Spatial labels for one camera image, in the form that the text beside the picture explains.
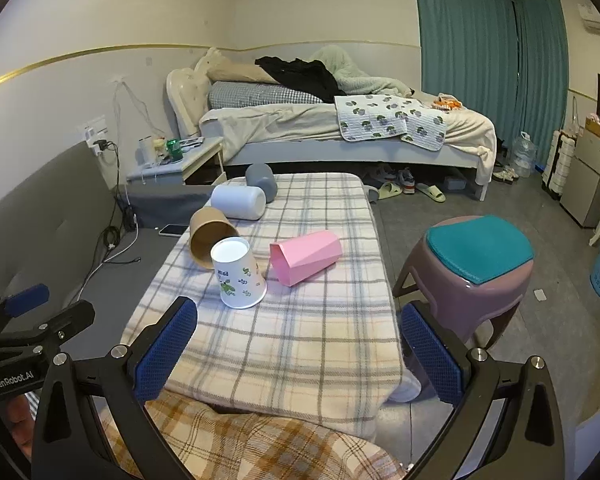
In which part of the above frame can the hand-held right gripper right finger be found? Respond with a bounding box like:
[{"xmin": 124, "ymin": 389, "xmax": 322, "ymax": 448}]
[{"xmin": 399, "ymin": 301, "xmax": 578, "ymax": 480}]

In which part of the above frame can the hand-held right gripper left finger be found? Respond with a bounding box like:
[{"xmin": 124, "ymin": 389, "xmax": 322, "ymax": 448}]
[{"xmin": 30, "ymin": 296, "xmax": 198, "ymax": 480}]

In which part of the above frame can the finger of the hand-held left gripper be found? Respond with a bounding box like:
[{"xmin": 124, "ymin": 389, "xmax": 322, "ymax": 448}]
[
  {"xmin": 0, "ymin": 282, "xmax": 51, "ymax": 333},
  {"xmin": 0, "ymin": 300, "xmax": 97, "ymax": 357}
]

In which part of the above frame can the pink faceted cup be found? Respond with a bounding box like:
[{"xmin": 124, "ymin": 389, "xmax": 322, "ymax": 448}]
[{"xmin": 269, "ymin": 229, "xmax": 343, "ymax": 288}]

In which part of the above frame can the white paper cup green print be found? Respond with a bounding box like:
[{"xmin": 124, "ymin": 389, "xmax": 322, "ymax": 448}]
[{"xmin": 210, "ymin": 236, "xmax": 268, "ymax": 310}]

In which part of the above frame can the brown paper cup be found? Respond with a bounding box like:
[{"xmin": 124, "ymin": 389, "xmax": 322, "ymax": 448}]
[{"xmin": 188, "ymin": 206, "xmax": 241, "ymax": 272}]

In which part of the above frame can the pale blue cup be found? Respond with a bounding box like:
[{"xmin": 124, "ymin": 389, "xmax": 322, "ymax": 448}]
[{"xmin": 210, "ymin": 184, "xmax": 267, "ymax": 221}]

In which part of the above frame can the grey cup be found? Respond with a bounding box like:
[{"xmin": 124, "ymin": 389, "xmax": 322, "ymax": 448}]
[{"xmin": 245, "ymin": 162, "xmax": 278, "ymax": 204}]

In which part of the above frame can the person's left hand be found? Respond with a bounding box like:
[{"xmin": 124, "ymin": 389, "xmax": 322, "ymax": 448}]
[{"xmin": 2, "ymin": 392, "xmax": 40, "ymax": 463}]

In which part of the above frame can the purple plastic stool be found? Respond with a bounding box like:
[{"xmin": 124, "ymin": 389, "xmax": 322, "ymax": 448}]
[{"xmin": 391, "ymin": 215, "xmax": 536, "ymax": 356}]

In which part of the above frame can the teal stool cushion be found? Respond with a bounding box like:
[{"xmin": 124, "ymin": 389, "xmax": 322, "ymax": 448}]
[{"xmin": 426, "ymin": 215, "xmax": 535, "ymax": 283}]

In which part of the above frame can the plaid cloth covered table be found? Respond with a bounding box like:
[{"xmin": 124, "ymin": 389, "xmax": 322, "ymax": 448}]
[{"xmin": 121, "ymin": 172, "xmax": 423, "ymax": 448}]

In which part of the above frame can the orange plaid cloth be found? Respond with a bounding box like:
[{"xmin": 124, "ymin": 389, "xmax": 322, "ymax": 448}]
[{"xmin": 97, "ymin": 390, "xmax": 406, "ymax": 480}]

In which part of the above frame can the white nightstand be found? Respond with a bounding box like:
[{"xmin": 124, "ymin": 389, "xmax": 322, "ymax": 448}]
[{"xmin": 126, "ymin": 136, "xmax": 227, "ymax": 186}]

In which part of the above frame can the clear water jug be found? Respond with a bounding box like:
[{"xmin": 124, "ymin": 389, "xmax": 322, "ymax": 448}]
[{"xmin": 510, "ymin": 131, "xmax": 538, "ymax": 178}]

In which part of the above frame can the white rack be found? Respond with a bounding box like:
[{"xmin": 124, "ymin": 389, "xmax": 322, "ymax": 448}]
[{"xmin": 542, "ymin": 130, "xmax": 576, "ymax": 196}]

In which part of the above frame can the grey fridge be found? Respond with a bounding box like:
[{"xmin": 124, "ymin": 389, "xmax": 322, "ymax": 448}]
[{"xmin": 560, "ymin": 130, "xmax": 600, "ymax": 228}]

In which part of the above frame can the leaf printed quilt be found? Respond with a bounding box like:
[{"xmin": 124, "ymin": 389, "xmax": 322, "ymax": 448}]
[{"xmin": 334, "ymin": 92, "xmax": 447, "ymax": 152}]

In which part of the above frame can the cream padded headboard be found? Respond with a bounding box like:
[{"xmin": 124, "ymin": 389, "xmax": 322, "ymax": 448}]
[{"xmin": 166, "ymin": 67, "xmax": 211, "ymax": 138}]

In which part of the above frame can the beige bed sheet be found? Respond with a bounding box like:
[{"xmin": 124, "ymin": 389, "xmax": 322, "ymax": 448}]
[{"xmin": 199, "ymin": 92, "xmax": 497, "ymax": 181}]

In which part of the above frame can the checkered pillow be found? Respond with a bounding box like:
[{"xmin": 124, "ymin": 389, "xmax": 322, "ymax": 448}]
[{"xmin": 207, "ymin": 80, "xmax": 326, "ymax": 110}]

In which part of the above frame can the beige pillow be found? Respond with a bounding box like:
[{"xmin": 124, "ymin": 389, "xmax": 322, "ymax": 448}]
[{"xmin": 195, "ymin": 47, "xmax": 276, "ymax": 84}]

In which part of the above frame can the pale green fluffy blanket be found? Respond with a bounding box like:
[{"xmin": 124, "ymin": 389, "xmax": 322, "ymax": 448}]
[{"xmin": 310, "ymin": 45, "xmax": 416, "ymax": 97}]

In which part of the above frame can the teal curtain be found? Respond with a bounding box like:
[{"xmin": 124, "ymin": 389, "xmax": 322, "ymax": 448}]
[{"xmin": 412, "ymin": 0, "xmax": 568, "ymax": 166}]

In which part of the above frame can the black clothing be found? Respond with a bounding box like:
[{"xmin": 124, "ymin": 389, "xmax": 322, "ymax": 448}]
[{"xmin": 255, "ymin": 56, "xmax": 348, "ymax": 103}]

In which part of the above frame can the white air conditioner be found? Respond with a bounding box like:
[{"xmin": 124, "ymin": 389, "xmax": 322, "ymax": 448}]
[{"xmin": 577, "ymin": 2, "xmax": 600, "ymax": 31}]

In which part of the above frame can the black charger cable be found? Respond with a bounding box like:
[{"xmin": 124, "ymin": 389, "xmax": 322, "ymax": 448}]
[{"xmin": 92, "ymin": 140, "xmax": 143, "ymax": 273}]

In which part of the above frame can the white wall socket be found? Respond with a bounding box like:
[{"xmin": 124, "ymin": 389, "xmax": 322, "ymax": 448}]
[{"xmin": 82, "ymin": 115, "xmax": 112, "ymax": 153}]

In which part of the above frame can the white cable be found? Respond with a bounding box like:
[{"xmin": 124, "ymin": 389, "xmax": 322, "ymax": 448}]
[{"xmin": 112, "ymin": 77, "xmax": 163, "ymax": 141}]

